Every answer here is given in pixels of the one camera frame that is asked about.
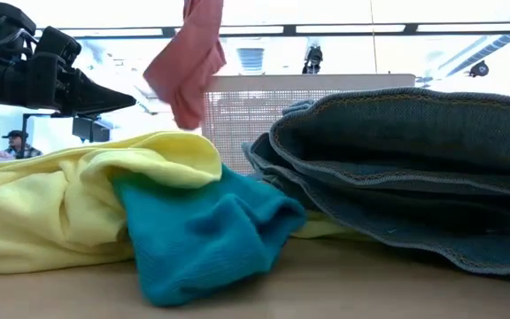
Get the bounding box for black ceiling spotlight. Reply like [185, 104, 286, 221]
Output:
[467, 60, 490, 79]

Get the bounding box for black frame-mounted camera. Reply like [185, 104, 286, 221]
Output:
[302, 43, 325, 75]

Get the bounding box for black crossbar with light strips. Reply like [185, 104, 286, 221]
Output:
[35, 20, 510, 40]

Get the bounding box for plain teal sock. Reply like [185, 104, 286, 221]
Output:
[112, 163, 307, 307]

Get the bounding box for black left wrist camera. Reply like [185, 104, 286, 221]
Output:
[35, 25, 82, 67]

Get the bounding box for black stand frame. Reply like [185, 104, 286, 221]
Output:
[19, 112, 113, 160]

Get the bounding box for person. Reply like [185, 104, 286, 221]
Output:
[1, 129, 43, 160]

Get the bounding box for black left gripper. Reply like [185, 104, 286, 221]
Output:
[0, 51, 138, 118]

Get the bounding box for pink cloth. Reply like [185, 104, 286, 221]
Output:
[143, 0, 228, 131]

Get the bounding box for white perforated plastic basket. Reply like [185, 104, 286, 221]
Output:
[201, 73, 417, 176]

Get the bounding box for yellow garment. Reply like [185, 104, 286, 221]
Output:
[0, 130, 224, 275]
[290, 210, 371, 243]

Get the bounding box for ribbed silver ceiling duct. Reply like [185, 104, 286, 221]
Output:
[236, 47, 266, 74]

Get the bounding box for thin vertical cord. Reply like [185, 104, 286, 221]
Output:
[368, 0, 378, 74]

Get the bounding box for blue denim jeans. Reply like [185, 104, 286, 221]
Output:
[241, 87, 510, 276]

